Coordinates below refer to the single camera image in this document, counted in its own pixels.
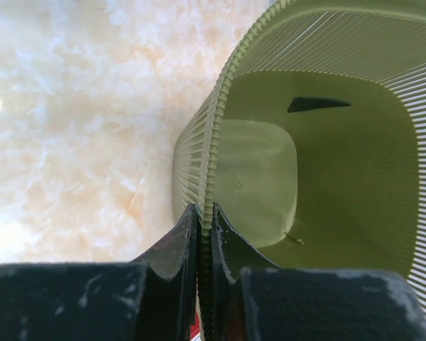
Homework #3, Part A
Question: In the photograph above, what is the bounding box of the olive green plastic trash bin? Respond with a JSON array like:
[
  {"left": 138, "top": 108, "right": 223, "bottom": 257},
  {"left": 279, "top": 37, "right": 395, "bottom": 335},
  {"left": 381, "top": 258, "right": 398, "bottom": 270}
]
[{"left": 170, "top": 0, "right": 426, "bottom": 341}]

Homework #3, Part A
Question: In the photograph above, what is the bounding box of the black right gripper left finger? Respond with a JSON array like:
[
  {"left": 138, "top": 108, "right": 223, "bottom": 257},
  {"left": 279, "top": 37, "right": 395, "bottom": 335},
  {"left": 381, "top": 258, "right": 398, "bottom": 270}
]
[{"left": 0, "top": 205, "right": 199, "bottom": 340}]

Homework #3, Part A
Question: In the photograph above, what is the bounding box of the red rectangular carton box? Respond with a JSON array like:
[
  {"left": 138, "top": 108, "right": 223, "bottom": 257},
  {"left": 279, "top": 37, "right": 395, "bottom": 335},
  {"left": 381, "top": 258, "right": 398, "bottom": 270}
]
[{"left": 189, "top": 313, "right": 202, "bottom": 341}]

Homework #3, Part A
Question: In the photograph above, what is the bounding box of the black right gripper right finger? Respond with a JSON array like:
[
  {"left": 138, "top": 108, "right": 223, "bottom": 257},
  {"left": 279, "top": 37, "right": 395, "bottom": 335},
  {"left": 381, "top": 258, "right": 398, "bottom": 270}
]
[{"left": 211, "top": 205, "right": 426, "bottom": 340}]

